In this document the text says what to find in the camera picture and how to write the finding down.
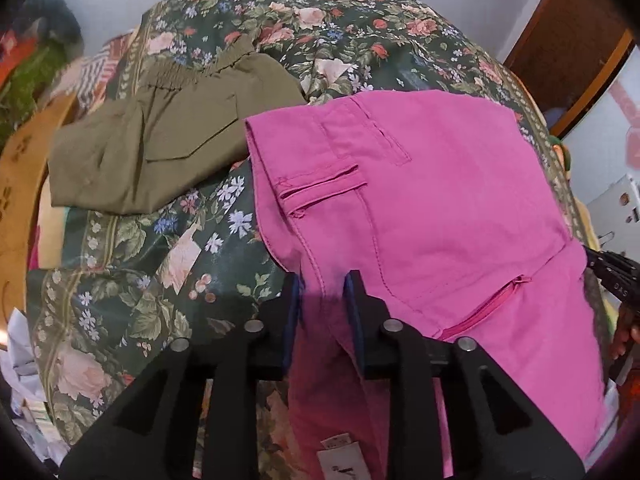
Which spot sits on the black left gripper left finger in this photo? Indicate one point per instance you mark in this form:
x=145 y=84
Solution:
x=193 y=393

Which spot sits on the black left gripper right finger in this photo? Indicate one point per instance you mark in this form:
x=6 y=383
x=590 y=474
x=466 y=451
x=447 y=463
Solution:
x=451 y=405

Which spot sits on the pink pants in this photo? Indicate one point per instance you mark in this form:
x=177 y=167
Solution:
x=442 y=206

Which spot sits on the white crumpled cloth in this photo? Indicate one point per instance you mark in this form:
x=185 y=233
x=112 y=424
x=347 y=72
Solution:
x=27 y=402

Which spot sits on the dark floral bed quilt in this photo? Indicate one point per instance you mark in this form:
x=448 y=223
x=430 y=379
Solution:
x=131 y=284

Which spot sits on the brown wooden door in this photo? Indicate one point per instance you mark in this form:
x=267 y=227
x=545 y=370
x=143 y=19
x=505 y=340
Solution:
x=567 y=55

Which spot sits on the olive green pants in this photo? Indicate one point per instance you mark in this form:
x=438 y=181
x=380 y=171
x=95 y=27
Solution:
x=135 y=155

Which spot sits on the wooden lap table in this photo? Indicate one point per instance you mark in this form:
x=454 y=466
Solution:
x=24 y=163

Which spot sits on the striped bed sheet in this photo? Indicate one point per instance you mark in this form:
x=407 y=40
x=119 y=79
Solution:
x=87 y=77

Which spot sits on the grey stuffed toy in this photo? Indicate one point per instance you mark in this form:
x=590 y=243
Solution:
x=48 y=20

